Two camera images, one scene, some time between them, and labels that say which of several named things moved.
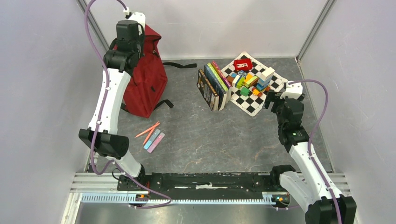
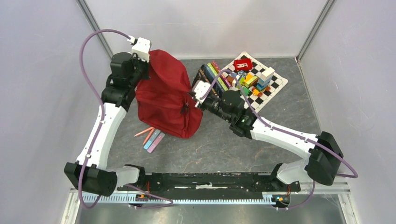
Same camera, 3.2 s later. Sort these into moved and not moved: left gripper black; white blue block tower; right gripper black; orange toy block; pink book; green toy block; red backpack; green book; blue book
Moved: left gripper black; red backpack; right gripper black
Not moved: green toy block; green book; pink book; blue book; white blue block tower; orange toy block
